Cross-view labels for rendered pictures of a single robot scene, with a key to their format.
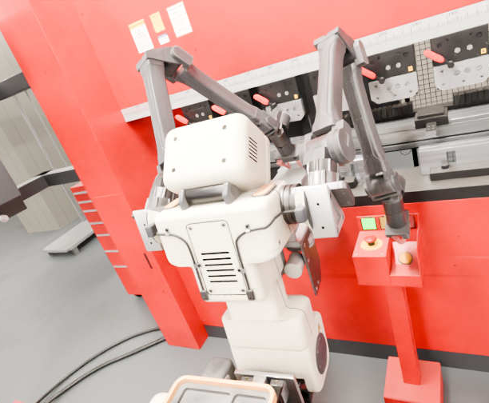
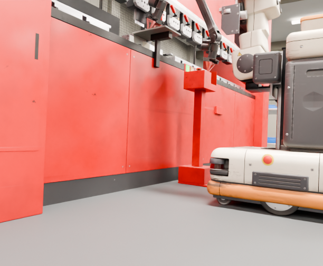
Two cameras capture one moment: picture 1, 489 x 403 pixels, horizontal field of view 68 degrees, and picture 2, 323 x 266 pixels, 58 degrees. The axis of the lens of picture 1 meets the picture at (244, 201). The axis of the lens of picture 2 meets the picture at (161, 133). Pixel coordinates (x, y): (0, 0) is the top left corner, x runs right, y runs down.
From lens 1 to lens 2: 240 cm
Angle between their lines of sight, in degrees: 89
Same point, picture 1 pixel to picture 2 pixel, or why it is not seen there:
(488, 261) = not seen: hidden behind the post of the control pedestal
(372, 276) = (207, 82)
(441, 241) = (189, 94)
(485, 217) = not seen: hidden behind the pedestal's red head
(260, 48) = not seen: outside the picture
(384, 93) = (172, 22)
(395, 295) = (203, 102)
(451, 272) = (190, 112)
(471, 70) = (188, 31)
